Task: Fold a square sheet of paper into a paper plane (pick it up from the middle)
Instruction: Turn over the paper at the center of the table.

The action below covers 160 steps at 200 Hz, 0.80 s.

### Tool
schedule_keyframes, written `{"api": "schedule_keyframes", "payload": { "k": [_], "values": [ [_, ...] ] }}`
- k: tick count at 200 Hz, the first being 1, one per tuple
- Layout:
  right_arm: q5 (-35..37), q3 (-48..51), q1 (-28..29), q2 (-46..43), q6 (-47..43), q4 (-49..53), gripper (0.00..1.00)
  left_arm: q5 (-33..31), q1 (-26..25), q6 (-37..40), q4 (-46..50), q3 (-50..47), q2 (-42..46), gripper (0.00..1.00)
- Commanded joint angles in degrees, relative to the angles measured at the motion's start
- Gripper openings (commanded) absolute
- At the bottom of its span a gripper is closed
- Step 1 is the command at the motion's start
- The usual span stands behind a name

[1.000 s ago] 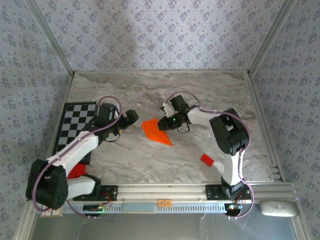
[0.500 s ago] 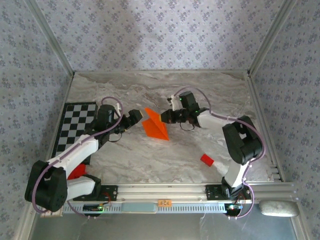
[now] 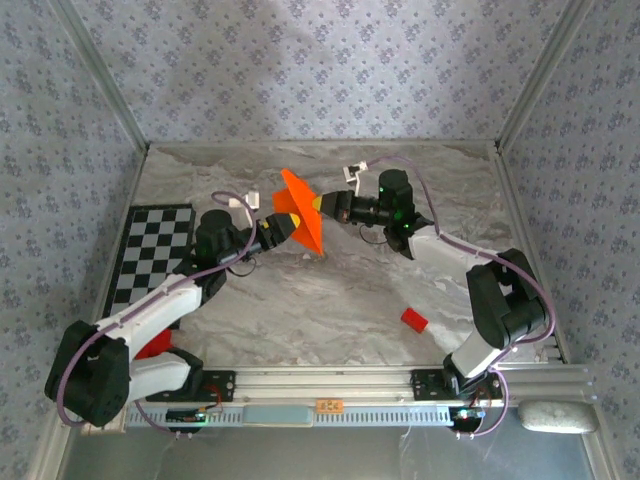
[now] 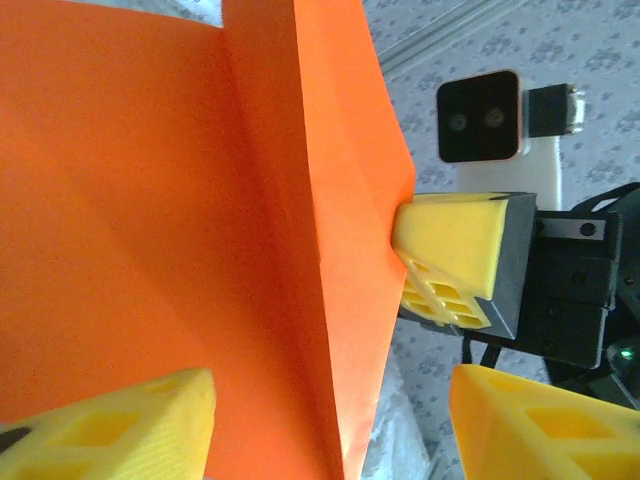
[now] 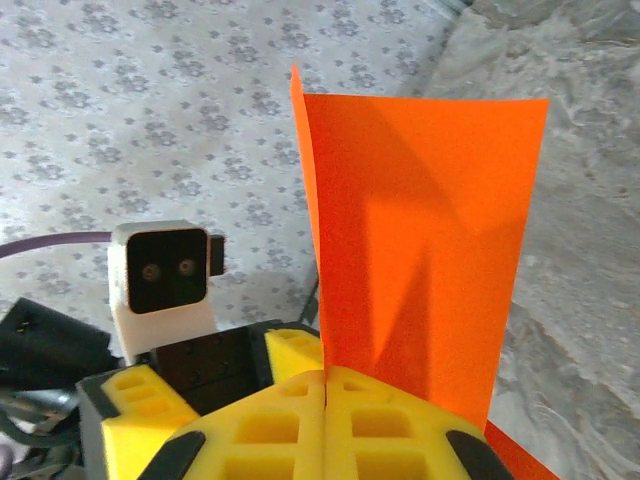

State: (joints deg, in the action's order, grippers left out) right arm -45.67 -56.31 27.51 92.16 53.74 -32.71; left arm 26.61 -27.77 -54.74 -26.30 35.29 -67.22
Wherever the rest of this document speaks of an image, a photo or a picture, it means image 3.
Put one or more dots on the orange paper sheet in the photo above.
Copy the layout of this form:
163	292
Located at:
302	210

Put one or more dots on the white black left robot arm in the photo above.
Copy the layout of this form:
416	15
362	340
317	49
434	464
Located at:
150	312

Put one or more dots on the black grey chessboard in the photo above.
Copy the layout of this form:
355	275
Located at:
150	250

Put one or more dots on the red studded brick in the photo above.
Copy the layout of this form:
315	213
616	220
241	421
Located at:
155	346

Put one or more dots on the small red block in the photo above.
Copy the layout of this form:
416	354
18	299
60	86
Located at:
414	320

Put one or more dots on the small orange label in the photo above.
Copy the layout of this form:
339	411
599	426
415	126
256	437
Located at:
330	405

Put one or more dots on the light blue pad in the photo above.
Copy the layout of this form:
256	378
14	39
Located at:
277	415

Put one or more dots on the grey oval stone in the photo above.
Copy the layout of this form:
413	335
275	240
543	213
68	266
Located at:
555	416

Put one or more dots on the aluminium side rail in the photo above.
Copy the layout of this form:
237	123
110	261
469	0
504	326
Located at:
514	210

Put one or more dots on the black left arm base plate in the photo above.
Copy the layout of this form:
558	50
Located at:
225	385

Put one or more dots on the aluminium mounting rail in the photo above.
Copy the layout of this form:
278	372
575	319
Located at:
320	385

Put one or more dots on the aluminium frame post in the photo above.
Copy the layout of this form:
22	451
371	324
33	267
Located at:
540	75
104	75

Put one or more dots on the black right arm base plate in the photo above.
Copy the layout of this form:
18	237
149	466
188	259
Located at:
425	385

